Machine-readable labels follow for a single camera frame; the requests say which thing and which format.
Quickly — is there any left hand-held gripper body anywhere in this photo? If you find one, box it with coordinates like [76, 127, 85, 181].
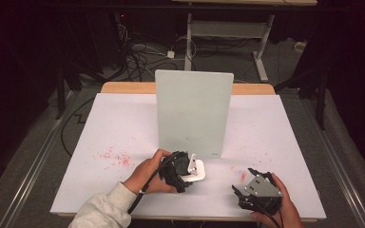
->
[158, 150, 199, 194]

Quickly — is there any hand-held gripper cable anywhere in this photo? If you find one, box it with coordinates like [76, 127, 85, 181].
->
[126, 153, 182, 215]
[255, 203, 284, 228]

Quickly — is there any person's right hand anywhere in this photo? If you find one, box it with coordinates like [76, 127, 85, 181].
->
[250, 173, 305, 228]

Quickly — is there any white whiteboard eraser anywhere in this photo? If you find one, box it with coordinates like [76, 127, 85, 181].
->
[180, 158, 206, 183]

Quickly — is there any white table cover sheet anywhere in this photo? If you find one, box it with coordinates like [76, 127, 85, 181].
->
[49, 92, 327, 220]

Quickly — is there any wooden table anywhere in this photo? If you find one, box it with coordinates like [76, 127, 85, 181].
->
[56, 81, 318, 222]

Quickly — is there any metal floor rail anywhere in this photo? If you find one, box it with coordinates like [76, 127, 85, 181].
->
[0, 91, 80, 228]
[300, 98, 365, 228]

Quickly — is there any white table frame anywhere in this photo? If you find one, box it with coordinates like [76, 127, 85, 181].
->
[170, 0, 318, 84]

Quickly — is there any white glass whiteboard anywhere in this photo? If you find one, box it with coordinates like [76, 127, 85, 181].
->
[154, 69, 235, 160]

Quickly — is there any black stand leg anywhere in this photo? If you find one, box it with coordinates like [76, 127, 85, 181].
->
[55, 63, 66, 121]

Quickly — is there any right hand-held gripper cable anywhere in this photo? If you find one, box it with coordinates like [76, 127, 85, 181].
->
[255, 203, 284, 228]

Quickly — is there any black floor cable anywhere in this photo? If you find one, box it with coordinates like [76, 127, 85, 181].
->
[60, 96, 96, 158]

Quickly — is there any person's left hand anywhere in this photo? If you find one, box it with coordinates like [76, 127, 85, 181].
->
[122, 148, 177, 195]

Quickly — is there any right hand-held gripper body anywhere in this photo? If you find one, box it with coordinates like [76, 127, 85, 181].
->
[237, 174, 283, 216]

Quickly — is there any left hand-held gripper cable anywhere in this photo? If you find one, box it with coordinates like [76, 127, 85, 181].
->
[126, 153, 182, 215]

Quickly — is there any tangle of black floor cables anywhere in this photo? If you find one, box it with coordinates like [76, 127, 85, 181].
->
[117, 25, 198, 82]

